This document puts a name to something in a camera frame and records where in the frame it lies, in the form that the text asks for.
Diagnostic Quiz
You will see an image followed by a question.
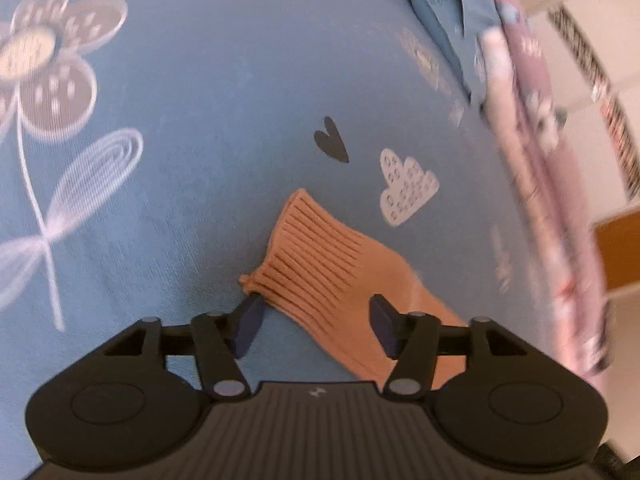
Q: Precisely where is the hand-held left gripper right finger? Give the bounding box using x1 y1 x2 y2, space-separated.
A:
368 294 533 402

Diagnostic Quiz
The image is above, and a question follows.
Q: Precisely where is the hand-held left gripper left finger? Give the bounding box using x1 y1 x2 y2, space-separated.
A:
102 292 264 402

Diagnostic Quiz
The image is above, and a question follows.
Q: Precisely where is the orange striped sweater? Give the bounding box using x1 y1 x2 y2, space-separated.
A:
239 188 468 391

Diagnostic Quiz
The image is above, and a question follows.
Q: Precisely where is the pink floral quilt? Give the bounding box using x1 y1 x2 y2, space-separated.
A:
477 0 615 377

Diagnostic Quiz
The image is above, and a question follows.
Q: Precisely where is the bed with blue floral sheet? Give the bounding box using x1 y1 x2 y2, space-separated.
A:
0 0 611 480

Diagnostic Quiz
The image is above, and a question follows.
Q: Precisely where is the wooden door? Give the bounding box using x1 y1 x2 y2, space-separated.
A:
594 210 640 292

